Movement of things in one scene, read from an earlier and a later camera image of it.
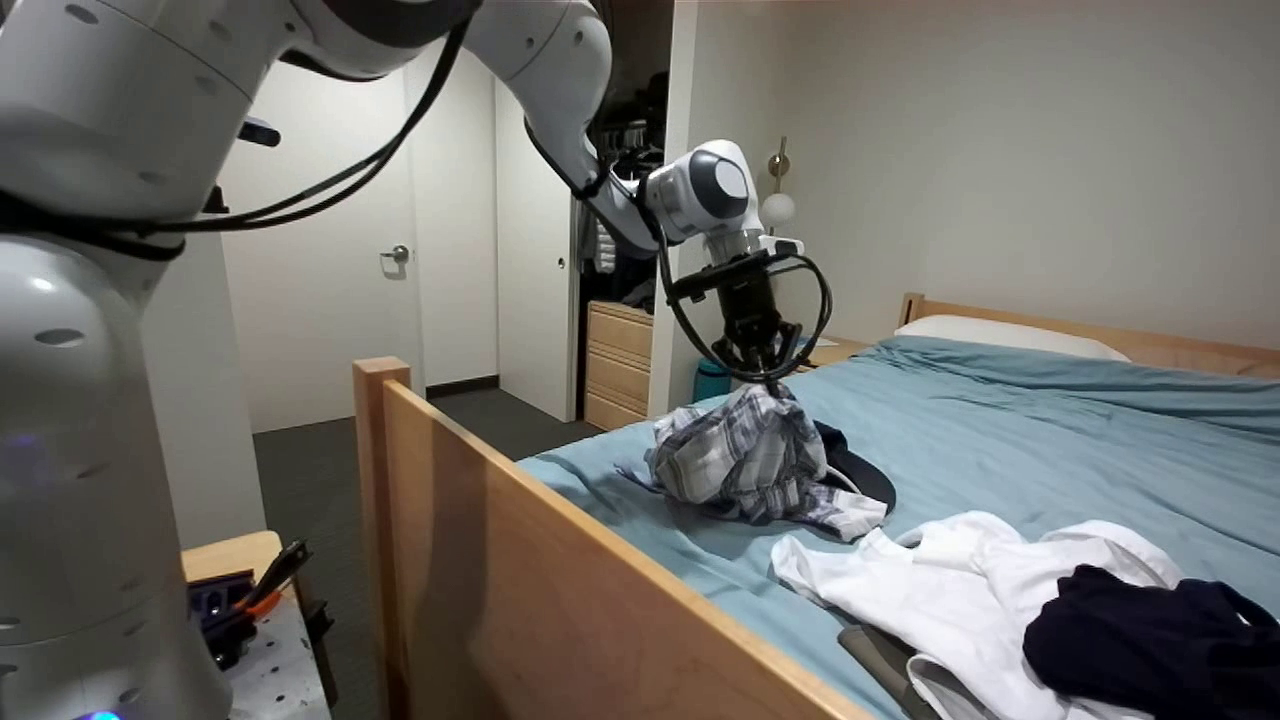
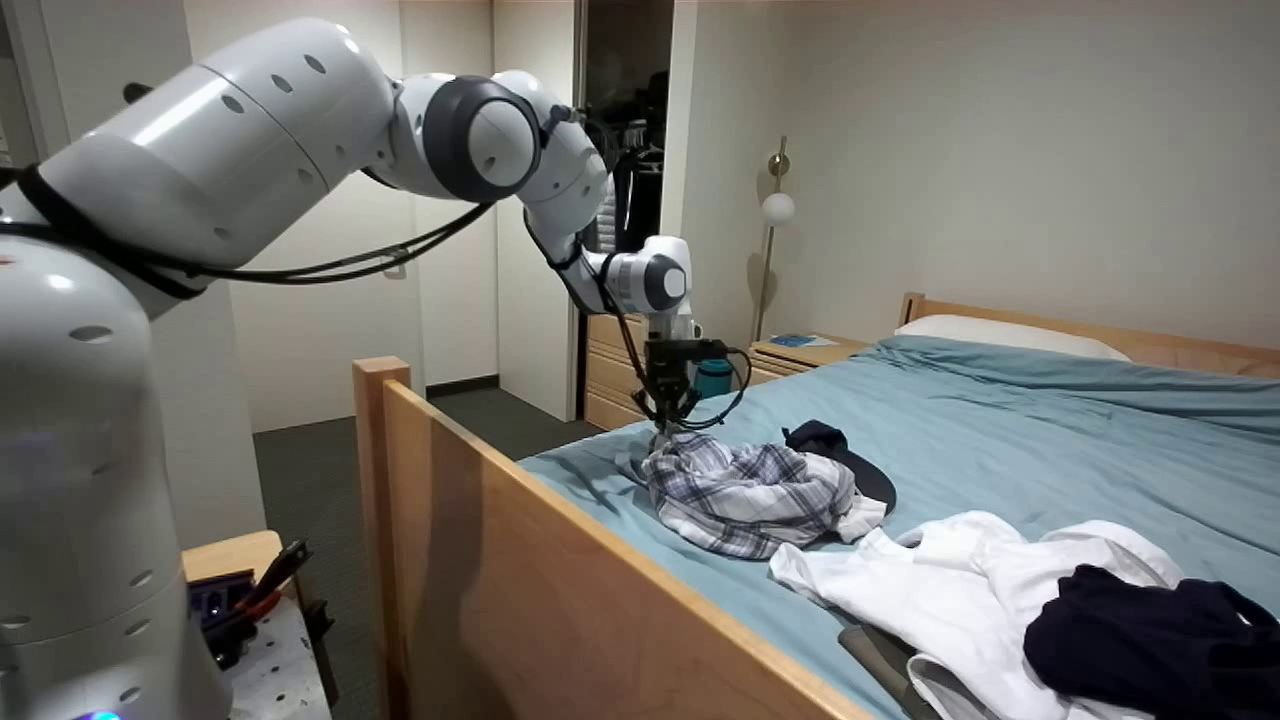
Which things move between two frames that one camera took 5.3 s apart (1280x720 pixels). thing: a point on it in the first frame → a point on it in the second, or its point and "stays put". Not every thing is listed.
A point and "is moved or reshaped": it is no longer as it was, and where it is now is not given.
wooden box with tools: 235,582 stays put
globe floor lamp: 776,209 stays put
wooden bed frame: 487,595 stays put
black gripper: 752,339 → 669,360
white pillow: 1004,328 stays put
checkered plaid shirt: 752,448 is moved or reshaped
